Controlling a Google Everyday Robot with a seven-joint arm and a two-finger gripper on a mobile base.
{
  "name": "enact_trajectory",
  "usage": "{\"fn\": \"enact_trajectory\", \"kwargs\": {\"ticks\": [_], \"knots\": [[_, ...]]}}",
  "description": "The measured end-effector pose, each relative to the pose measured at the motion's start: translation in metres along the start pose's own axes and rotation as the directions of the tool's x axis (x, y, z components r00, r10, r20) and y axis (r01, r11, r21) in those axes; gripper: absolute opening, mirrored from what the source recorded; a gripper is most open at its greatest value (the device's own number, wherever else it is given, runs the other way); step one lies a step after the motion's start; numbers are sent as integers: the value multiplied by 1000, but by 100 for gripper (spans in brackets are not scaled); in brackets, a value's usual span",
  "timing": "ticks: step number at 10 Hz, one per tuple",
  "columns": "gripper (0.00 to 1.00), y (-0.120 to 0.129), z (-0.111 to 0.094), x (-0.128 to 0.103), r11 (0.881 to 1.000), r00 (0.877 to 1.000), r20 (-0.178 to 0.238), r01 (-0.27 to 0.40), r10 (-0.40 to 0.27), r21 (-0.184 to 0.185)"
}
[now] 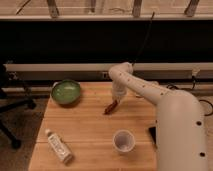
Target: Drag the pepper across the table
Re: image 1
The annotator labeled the white plastic bottle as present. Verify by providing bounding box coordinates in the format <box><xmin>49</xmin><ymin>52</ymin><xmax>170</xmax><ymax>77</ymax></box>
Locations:
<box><xmin>45</xmin><ymin>129</ymin><xmax>73</xmax><ymax>164</ymax></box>

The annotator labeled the green bowl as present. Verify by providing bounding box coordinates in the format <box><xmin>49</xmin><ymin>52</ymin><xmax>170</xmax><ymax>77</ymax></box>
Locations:
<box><xmin>51</xmin><ymin>79</ymin><xmax>81</xmax><ymax>105</ymax></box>

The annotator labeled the black floor cable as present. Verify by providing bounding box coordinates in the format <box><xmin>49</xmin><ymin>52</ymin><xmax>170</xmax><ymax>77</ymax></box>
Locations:
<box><xmin>165</xmin><ymin>75</ymin><xmax>213</xmax><ymax>117</ymax></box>

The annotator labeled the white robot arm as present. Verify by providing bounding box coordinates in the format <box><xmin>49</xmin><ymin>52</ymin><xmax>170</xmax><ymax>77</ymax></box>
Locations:
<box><xmin>109</xmin><ymin>62</ymin><xmax>208</xmax><ymax>171</ymax></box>

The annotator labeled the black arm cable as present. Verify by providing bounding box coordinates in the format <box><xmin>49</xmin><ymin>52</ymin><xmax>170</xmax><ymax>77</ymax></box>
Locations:
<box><xmin>131</xmin><ymin>11</ymin><xmax>156</xmax><ymax>66</ymax></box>

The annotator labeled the clear plastic cup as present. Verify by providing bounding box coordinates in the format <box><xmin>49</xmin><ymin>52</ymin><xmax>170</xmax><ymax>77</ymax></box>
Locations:
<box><xmin>112</xmin><ymin>130</ymin><xmax>135</xmax><ymax>154</ymax></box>

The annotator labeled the white wall rail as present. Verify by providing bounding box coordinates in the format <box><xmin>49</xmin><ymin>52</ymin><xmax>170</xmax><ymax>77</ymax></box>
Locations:
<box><xmin>5</xmin><ymin>62</ymin><xmax>213</xmax><ymax>80</ymax></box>

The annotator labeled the black office chair base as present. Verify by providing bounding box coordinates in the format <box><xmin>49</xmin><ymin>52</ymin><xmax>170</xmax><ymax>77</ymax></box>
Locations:
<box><xmin>0</xmin><ymin>63</ymin><xmax>37</xmax><ymax>150</ymax></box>

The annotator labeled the black flat device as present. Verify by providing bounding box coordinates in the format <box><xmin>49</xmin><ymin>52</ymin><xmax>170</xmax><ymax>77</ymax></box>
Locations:
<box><xmin>148</xmin><ymin>127</ymin><xmax>157</xmax><ymax>148</ymax></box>

